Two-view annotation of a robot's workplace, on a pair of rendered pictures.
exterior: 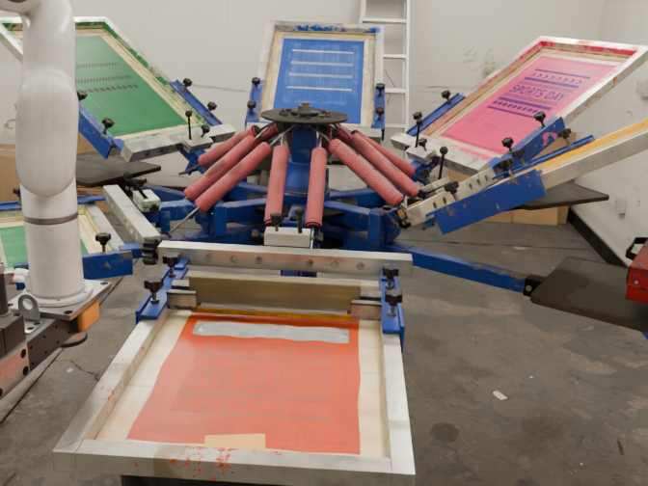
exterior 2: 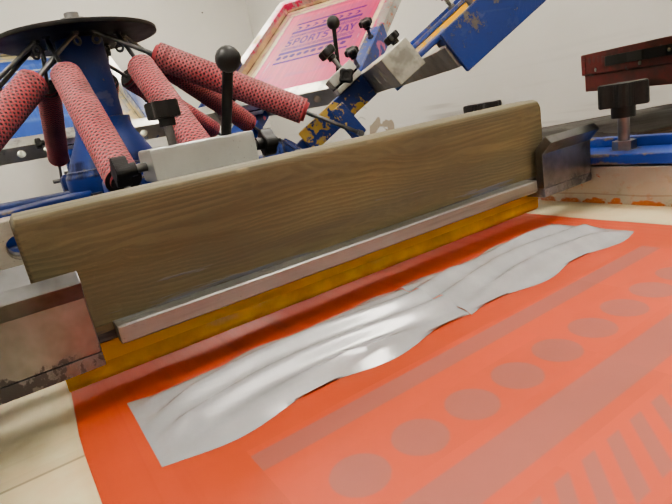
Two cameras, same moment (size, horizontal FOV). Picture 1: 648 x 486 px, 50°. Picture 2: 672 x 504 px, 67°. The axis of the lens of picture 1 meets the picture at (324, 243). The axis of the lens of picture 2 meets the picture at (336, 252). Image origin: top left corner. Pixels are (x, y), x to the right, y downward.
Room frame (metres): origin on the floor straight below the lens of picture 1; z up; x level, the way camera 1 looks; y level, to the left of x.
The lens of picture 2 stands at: (1.23, 0.32, 1.08)
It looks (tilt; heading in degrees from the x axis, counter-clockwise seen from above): 15 degrees down; 327
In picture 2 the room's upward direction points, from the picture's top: 10 degrees counter-clockwise
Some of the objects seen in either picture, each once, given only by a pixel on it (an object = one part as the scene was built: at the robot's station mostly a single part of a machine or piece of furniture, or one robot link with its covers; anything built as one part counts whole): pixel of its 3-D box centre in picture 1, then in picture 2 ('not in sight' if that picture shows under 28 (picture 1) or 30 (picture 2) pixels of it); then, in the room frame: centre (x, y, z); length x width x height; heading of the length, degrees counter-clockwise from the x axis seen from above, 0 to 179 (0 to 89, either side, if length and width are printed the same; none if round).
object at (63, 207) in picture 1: (46, 175); not in sight; (1.21, 0.50, 1.37); 0.13 x 0.10 x 0.16; 21
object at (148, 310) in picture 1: (164, 298); not in sight; (1.57, 0.39, 0.98); 0.30 x 0.05 x 0.07; 178
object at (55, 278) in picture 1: (47, 255); not in sight; (1.22, 0.52, 1.21); 0.16 x 0.13 x 0.15; 80
